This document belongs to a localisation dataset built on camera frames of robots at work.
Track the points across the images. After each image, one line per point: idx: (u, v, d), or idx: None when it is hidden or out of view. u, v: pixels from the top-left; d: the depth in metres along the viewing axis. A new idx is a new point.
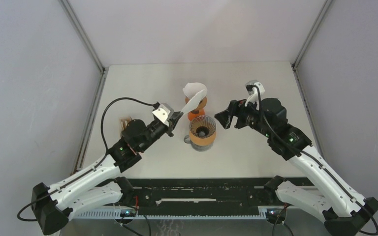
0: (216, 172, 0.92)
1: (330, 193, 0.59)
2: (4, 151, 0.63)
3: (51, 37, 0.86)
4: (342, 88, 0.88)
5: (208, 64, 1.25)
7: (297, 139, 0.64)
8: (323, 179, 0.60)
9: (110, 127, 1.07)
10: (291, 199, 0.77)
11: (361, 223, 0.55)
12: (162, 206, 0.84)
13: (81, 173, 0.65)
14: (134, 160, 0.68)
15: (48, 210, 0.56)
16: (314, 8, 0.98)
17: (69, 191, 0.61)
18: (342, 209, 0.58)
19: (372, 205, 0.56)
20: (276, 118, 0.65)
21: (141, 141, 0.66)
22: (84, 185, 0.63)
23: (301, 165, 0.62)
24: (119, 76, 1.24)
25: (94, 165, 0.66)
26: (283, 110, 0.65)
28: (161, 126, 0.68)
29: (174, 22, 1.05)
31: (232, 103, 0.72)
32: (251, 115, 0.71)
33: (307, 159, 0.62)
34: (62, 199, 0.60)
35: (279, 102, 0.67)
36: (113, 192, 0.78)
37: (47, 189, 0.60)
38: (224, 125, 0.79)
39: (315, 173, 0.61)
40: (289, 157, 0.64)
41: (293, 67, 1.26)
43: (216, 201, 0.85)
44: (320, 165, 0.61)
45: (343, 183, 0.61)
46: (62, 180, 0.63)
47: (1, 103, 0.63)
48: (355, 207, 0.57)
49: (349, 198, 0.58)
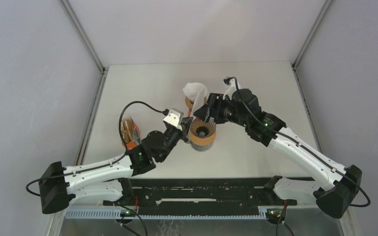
0: (216, 172, 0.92)
1: (311, 167, 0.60)
2: (4, 151, 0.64)
3: (51, 38, 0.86)
4: (342, 88, 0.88)
5: (209, 64, 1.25)
7: (273, 125, 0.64)
8: (302, 156, 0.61)
9: (110, 127, 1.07)
10: (287, 191, 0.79)
11: (346, 192, 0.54)
12: (162, 207, 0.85)
13: (99, 164, 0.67)
14: (148, 168, 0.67)
15: (57, 191, 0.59)
16: (314, 8, 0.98)
17: (82, 177, 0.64)
18: (326, 182, 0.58)
19: (354, 173, 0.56)
20: (247, 105, 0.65)
21: (160, 152, 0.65)
22: (97, 177, 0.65)
23: (279, 147, 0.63)
24: (119, 77, 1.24)
25: (112, 161, 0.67)
26: (254, 98, 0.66)
28: (176, 132, 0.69)
29: (174, 23, 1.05)
31: (210, 96, 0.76)
32: (228, 107, 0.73)
33: (284, 138, 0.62)
34: (74, 183, 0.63)
35: (250, 92, 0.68)
36: (114, 191, 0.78)
37: (63, 169, 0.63)
38: (204, 120, 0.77)
39: (293, 151, 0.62)
40: (267, 143, 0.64)
41: (293, 66, 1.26)
43: (216, 201, 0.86)
44: (297, 142, 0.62)
45: (322, 156, 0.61)
46: (79, 165, 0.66)
47: (1, 103, 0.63)
48: (336, 177, 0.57)
49: (329, 169, 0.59)
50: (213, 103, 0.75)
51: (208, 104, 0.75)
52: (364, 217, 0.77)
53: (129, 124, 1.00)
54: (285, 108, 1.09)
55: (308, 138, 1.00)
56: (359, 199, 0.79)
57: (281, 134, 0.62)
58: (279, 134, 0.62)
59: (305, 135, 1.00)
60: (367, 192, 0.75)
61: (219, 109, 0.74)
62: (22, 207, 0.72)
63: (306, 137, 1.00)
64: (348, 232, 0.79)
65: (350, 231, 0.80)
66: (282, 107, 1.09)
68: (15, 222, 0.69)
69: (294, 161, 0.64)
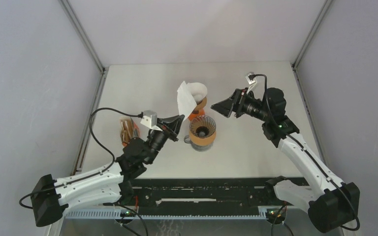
0: (216, 172, 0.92)
1: (308, 172, 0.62)
2: (4, 151, 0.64)
3: (50, 37, 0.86)
4: (342, 88, 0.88)
5: (209, 64, 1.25)
7: (289, 127, 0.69)
8: (302, 160, 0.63)
9: (110, 127, 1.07)
10: (284, 192, 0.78)
11: (334, 203, 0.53)
12: (162, 207, 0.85)
13: (88, 174, 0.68)
14: (138, 172, 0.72)
15: (49, 203, 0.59)
16: (314, 9, 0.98)
17: (74, 188, 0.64)
18: (317, 188, 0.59)
19: (349, 188, 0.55)
20: (273, 107, 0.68)
21: (143, 156, 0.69)
22: (90, 185, 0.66)
23: (285, 147, 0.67)
24: (119, 77, 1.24)
25: (102, 169, 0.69)
26: (283, 102, 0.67)
28: (161, 135, 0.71)
29: (174, 22, 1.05)
31: (236, 91, 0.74)
32: (252, 104, 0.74)
33: (292, 141, 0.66)
34: (65, 194, 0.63)
35: (280, 93, 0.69)
36: (111, 193, 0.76)
37: (53, 181, 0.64)
38: (225, 114, 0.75)
39: (296, 154, 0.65)
40: (277, 142, 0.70)
41: (293, 67, 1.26)
43: (216, 201, 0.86)
44: (302, 147, 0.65)
45: (323, 166, 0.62)
46: (69, 177, 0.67)
47: (1, 103, 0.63)
48: (330, 186, 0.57)
49: (325, 177, 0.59)
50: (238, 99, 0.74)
51: (233, 98, 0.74)
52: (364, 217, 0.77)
53: (130, 124, 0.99)
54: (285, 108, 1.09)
55: (308, 138, 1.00)
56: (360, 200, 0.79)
57: (289, 137, 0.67)
58: (288, 136, 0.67)
59: (304, 135, 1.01)
60: (367, 192, 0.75)
61: (243, 105, 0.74)
62: (22, 207, 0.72)
63: (306, 137, 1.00)
64: (348, 232, 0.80)
65: (350, 231, 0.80)
66: None
68: (15, 222, 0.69)
69: (297, 165, 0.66)
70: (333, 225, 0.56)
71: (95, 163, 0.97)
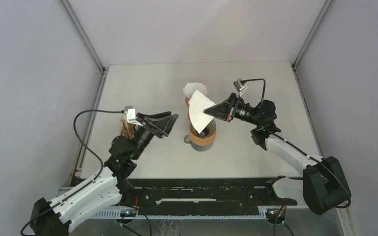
0: (216, 172, 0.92)
1: (291, 157, 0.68)
2: (5, 151, 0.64)
3: (51, 37, 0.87)
4: (342, 88, 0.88)
5: (209, 64, 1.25)
7: (273, 129, 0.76)
8: (286, 149, 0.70)
9: (110, 127, 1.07)
10: (284, 189, 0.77)
11: (317, 176, 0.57)
12: (162, 206, 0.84)
13: (80, 185, 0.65)
14: (129, 169, 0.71)
15: (52, 223, 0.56)
16: (314, 8, 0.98)
17: (71, 202, 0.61)
18: (301, 168, 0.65)
19: (329, 160, 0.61)
20: (265, 121, 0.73)
21: (130, 152, 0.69)
22: (86, 195, 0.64)
23: (270, 144, 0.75)
24: (119, 76, 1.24)
25: (94, 177, 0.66)
26: (274, 117, 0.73)
28: (146, 132, 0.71)
29: (174, 22, 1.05)
31: (232, 95, 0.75)
32: (243, 110, 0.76)
33: (273, 137, 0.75)
34: (65, 211, 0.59)
35: (272, 103, 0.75)
36: (111, 195, 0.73)
37: (48, 202, 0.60)
38: (223, 118, 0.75)
39: (280, 147, 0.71)
40: (265, 145, 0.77)
41: (293, 67, 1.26)
43: (216, 201, 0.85)
44: (283, 139, 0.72)
45: (303, 149, 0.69)
46: (63, 194, 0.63)
47: (1, 102, 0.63)
48: (311, 162, 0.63)
49: (304, 156, 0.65)
50: (235, 103, 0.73)
51: (228, 103, 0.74)
52: (365, 217, 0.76)
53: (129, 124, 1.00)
54: (285, 107, 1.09)
55: (308, 138, 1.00)
56: (360, 200, 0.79)
57: (273, 135, 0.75)
58: (272, 135, 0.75)
59: (304, 135, 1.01)
60: (367, 193, 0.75)
61: (236, 109, 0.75)
62: (23, 208, 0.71)
63: (306, 137, 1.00)
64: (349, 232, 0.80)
65: (350, 231, 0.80)
66: (282, 107, 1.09)
68: (16, 222, 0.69)
69: (284, 157, 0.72)
70: (329, 205, 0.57)
71: (95, 163, 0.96)
